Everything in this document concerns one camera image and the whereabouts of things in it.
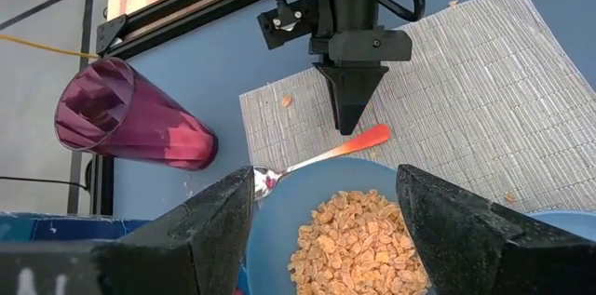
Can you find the pink faceted plastic tumbler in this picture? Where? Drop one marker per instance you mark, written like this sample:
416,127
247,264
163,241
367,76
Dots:
163,137

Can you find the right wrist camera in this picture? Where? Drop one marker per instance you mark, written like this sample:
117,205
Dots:
288,25

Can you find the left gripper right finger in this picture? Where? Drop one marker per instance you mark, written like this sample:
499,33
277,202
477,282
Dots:
465,258

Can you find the beige woven placemat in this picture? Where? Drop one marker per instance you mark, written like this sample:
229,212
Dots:
489,99

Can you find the heap of cereal flakes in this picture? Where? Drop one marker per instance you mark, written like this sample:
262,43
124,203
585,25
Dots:
354,248

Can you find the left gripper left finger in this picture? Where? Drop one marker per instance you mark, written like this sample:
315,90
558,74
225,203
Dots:
186,258

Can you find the blue bowl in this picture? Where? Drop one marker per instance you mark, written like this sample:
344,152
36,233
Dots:
288,202

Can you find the blue plate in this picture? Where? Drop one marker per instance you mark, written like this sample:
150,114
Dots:
572,223

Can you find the stray cereal flake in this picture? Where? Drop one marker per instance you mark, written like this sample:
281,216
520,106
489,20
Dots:
287,101
453,3
511,197

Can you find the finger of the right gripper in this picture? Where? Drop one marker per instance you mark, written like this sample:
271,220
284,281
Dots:
351,95

